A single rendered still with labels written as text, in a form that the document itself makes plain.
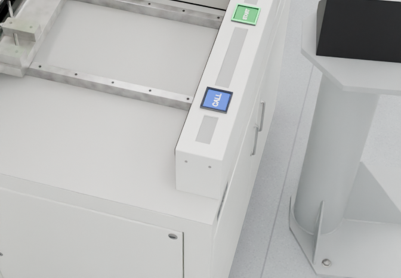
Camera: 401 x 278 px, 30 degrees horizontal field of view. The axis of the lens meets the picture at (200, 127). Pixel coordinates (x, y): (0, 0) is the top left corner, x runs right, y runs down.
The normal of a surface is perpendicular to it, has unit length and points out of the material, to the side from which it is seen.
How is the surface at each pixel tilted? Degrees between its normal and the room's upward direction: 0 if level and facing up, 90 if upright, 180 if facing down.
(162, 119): 0
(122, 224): 90
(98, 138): 0
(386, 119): 0
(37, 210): 90
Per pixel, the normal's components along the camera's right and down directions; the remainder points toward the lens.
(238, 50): 0.02, -0.62
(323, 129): -0.75, 0.52
